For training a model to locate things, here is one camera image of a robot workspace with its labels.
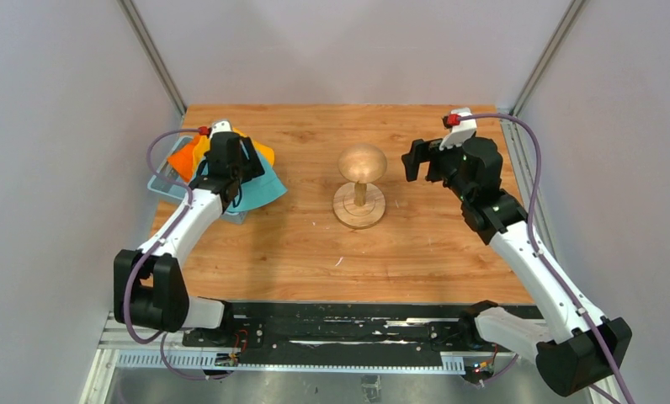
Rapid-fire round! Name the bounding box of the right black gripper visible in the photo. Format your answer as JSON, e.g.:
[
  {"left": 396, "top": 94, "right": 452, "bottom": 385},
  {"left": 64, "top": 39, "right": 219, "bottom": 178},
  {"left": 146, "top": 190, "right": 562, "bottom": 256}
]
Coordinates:
[{"left": 402, "top": 137, "right": 471, "bottom": 204}]

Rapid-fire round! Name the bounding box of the teal bucket hat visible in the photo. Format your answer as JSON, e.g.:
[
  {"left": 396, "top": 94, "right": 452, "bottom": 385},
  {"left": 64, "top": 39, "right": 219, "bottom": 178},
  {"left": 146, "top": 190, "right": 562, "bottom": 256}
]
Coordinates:
[{"left": 225, "top": 154, "right": 287, "bottom": 214}]

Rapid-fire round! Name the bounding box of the orange bucket hat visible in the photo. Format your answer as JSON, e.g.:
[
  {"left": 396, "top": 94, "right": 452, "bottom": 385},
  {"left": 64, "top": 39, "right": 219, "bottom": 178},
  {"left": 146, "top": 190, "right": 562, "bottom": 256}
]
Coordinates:
[{"left": 167, "top": 136, "right": 200, "bottom": 182}]

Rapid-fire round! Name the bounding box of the yellow bucket hat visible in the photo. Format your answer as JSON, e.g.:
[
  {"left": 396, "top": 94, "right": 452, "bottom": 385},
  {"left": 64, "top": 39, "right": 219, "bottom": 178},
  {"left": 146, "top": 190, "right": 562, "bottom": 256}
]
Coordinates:
[{"left": 189, "top": 126, "right": 275, "bottom": 170}]

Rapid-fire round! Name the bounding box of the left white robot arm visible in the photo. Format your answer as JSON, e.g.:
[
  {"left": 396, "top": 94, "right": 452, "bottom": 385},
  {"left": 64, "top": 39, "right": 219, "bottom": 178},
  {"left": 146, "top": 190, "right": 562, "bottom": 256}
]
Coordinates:
[{"left": 114, "top": 130, "right": 265, "bottom": 348}]

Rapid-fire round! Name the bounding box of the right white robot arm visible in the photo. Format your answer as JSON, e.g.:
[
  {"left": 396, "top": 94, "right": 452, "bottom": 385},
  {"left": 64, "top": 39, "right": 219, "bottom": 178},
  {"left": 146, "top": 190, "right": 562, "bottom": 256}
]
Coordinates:
[{"left": 401, "top": 136, "right": 632, "bottom": 396}]

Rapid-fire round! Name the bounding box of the wooden hat stand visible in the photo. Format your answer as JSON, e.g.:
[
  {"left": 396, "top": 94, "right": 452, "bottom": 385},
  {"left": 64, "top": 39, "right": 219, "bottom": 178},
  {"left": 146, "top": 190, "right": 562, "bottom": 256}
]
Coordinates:
[{"left": 332, "top": 143, "right": 387, "bottom": 230}]

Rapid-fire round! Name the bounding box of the light blue plastic basket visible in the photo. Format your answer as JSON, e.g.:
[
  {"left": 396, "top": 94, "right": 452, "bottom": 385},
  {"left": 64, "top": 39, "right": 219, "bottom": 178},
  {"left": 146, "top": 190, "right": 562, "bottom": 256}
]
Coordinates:
[{"left": 146, "top": 135, "right": 248, "bottom": 226}]

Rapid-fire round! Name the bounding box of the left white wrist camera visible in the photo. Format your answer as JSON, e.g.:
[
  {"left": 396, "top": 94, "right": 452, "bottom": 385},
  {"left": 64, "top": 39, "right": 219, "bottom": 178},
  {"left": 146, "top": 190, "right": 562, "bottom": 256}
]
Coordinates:
[{"left": 198, "top": 120, "right": 235, "bottom": 138}]

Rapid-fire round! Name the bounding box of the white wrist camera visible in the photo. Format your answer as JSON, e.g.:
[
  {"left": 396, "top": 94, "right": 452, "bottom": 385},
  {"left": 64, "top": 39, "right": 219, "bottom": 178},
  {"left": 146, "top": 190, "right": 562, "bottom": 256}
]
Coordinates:
[
  {"left": 439, "top": 108, "right": 477, "bottom": 151},
  {"left": 198, "top": 120, "right": 235, "bottom": 138}
]

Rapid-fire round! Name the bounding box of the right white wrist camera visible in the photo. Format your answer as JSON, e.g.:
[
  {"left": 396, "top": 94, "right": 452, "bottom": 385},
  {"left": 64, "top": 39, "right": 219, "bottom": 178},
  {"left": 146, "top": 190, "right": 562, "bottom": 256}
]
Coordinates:
[{"left": 439, "top": 108, "right": 477, "bottom": 151}]

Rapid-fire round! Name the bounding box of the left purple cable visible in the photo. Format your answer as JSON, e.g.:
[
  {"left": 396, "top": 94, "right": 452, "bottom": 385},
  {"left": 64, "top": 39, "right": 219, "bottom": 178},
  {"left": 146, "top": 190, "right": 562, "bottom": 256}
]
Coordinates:
[{"left": 121, "top": 128, "right": 237, "bottom": 382}]

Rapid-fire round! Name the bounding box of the purple cable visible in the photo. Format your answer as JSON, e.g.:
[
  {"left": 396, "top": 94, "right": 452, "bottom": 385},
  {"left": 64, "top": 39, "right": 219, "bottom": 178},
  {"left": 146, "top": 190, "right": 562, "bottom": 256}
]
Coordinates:
[
  {"left": 458, "top": 112, "right": 638, "bottom": 404},
  {"left": 121, "top": 128, "right": 237, "bottom": 382}
]

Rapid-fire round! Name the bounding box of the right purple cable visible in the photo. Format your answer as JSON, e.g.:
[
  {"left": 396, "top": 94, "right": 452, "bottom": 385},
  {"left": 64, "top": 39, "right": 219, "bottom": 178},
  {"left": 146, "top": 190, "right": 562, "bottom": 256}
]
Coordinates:
[{"left": 458, "top": 112, "right": 638, "bottom": 404}]

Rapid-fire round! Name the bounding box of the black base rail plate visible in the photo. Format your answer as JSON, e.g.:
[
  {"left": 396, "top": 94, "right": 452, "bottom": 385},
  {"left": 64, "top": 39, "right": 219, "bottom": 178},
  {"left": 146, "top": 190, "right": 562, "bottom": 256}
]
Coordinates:
[{"left": 127, "top": 299, "right": 545, "bottom": 375}]

